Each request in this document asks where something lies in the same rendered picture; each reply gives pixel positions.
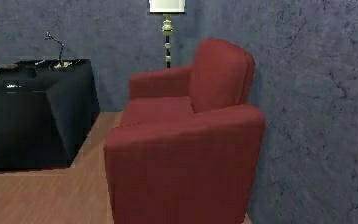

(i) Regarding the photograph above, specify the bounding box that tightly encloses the red armchair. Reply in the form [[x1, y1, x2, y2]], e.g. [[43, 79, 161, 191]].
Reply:
[[103, 37, 266, 224]]

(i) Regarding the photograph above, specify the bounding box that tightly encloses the floor lamp with white shade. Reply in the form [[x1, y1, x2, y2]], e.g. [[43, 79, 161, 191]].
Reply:
[[148, 0, 186, 69]]

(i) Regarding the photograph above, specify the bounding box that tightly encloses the black cabinet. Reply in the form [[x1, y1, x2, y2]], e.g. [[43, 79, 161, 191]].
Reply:
[[0, 58, 101, 170]]

